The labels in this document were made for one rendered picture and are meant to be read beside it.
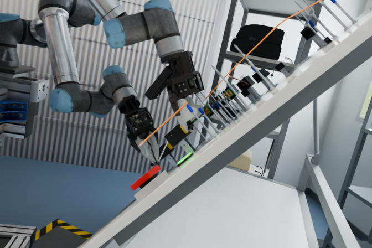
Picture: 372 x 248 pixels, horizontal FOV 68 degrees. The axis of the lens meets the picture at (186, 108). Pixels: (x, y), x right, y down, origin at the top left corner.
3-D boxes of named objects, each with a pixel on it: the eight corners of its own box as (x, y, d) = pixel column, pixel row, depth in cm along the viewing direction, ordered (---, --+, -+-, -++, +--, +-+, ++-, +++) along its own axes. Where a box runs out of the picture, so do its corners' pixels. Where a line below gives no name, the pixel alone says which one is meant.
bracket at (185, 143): (192, 154, 80) (182, 140, 80) (199, 149, 79) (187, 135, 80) (187, 158, 76) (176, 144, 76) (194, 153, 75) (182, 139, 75)
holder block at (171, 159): (163, 176, 116) (148, 158, 117) (183, 159, 112) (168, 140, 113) (158, 180, 111) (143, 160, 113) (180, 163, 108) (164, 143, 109)
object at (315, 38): (331, 39, 102) (314, 21, 103) (327, 42, 93) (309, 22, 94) (320, 47, 105) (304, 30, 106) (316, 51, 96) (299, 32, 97)
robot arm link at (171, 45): (150, 44, 73) (163, 46, 81) (155, 60, 73) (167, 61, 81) (174, 34, 70) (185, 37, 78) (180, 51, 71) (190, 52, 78)
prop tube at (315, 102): (313, 160, 133) (312, 96, 130) (312, 158, 135) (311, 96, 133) (320, 160, 132) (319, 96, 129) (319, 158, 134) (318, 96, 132)
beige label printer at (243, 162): (200, 171, 182) (207, 144, 178) (206, 162, 202) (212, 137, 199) (246, 185, 175) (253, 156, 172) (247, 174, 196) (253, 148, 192)
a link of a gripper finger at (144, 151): (146, 159, 76) (133, 132, 80) (146, 167, 81) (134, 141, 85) (156, 155, 77) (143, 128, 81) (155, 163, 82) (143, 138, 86)
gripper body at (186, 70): (197, 94, 70) (184, 48, 70) (168, 102, 74) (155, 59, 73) (205, 91, 78) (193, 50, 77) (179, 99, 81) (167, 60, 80)
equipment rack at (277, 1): (169, 262, 187) (233, -21, 156) (194, 220, 244) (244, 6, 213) (242, 294, 173) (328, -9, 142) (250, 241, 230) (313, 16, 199)
